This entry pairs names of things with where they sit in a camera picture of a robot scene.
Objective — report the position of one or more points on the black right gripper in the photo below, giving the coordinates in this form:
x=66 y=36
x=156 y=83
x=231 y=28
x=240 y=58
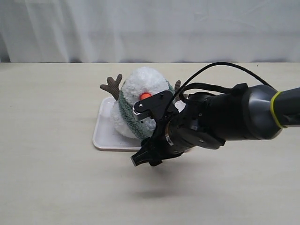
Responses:
x=207 y=121

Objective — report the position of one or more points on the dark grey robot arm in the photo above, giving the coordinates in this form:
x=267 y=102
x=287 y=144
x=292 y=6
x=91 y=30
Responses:
x=267 y=111

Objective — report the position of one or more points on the green fuzzy scarf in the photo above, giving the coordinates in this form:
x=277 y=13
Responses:
x=130 y=93

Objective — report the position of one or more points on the white backdrop curtain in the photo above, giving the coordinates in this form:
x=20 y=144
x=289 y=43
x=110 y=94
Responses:
x=160 y=31

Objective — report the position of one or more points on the white plush snowman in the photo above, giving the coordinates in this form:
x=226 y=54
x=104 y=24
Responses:
x=112 y=85

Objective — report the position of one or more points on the white square tray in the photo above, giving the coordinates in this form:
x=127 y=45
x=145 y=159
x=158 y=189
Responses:
x=106 y=136

